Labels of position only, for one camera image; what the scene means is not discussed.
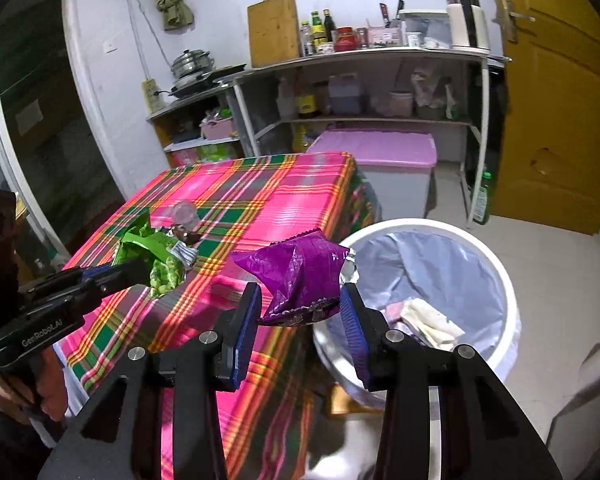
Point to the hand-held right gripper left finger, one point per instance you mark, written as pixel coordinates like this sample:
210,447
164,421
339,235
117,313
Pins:
245,335

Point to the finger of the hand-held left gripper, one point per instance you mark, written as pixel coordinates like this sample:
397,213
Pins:
127,272

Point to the pink utensil holder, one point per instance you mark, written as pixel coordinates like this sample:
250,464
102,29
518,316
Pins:
385,37

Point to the green snack packet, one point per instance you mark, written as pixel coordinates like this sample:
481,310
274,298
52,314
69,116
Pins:
162,270

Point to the purple snack packet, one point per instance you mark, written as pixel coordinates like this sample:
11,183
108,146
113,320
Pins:
295,270

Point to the black induction cooker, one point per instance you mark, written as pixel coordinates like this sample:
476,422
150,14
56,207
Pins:
205,80

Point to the yellow cooking oil bottle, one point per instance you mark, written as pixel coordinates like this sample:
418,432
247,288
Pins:
300,140

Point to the blue-grey plastic jug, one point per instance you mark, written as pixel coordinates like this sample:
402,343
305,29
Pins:
345,95

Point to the yellow wooden door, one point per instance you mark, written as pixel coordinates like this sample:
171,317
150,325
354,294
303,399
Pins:
555,110

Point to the pink plaid tablecloth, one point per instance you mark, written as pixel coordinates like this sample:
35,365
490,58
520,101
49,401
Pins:
260,195

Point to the white electric kettle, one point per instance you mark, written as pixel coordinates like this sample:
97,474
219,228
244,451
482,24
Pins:
467,25

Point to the pink plastic basket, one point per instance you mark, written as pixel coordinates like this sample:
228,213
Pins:
220,130

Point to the white trash bin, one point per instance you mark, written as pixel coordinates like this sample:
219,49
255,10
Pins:
430,270
510,320

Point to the small clear bottle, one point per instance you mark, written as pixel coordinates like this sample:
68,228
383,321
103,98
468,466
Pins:
306,40

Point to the dark sauce bottle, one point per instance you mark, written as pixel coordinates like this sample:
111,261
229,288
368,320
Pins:
329,27

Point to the wooden cutting board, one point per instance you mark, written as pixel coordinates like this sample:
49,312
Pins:
272,30

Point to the person's left hand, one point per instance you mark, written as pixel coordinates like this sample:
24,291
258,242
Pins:
52,385

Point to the clear plastic cup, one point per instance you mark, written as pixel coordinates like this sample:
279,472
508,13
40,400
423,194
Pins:
184,212

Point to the small metal shelf rack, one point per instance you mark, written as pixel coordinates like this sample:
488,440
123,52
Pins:
190,105

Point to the green food packages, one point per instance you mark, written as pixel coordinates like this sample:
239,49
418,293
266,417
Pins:
220,152

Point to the white tissue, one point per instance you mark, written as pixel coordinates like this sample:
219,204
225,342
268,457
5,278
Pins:
430,322

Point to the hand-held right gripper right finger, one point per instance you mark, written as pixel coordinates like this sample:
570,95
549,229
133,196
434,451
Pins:
354,340

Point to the clear plastic container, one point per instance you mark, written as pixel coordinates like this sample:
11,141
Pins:
427,27

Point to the green glass bottle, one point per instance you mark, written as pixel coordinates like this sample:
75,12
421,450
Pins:
481,200

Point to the crumpled plastic bag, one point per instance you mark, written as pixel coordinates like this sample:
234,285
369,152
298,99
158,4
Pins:
427,90

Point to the storage box with pink lid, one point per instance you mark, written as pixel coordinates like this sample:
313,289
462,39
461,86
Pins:
380,150

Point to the large metal shelf rack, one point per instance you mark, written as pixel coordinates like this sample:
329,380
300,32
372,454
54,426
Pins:
380,55

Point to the red-lid jar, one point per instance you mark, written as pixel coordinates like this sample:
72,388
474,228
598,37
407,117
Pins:
344,40

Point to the green bottle with yellow label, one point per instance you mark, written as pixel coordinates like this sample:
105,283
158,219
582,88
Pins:
319,30

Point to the small white bucket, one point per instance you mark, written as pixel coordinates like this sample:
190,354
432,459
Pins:
401,105

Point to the white wall switch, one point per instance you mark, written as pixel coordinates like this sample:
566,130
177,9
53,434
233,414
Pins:
110,47

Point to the pale pink paper box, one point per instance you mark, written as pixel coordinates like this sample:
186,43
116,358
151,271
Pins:
395,312

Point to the steel pot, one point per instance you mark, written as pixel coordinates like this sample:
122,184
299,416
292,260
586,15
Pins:
192,65

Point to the yellow power strip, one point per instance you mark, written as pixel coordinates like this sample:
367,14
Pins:
152,97

